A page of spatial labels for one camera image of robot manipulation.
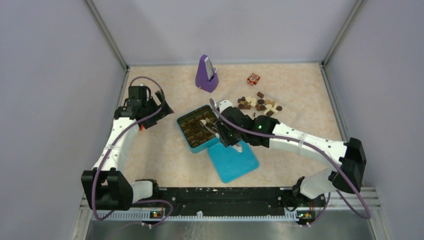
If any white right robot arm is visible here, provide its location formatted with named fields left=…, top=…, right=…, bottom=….
left=209, top=99, right=367, bottom=206

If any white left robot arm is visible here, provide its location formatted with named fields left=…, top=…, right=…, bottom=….
left=81, top=85, right=173, bottom=211

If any purple phone stand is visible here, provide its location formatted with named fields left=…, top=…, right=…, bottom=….
left=195, top=54, right=219, bottom=93

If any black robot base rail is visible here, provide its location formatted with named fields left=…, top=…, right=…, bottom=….
left=133, top=187, right=326, bottom=223

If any red small candy box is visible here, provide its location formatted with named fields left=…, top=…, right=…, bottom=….
left=246, top=73, right=261, bottom=86

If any teal box lid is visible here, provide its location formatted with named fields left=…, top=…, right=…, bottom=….
left=207, top=141, right=259, bottom=184

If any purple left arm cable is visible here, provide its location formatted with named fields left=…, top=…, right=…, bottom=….
left=91, top=76, right=175, bottom=229

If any teal chocolate box with tray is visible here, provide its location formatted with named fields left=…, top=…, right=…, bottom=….
left=176, top=105, right=220, bottom=154

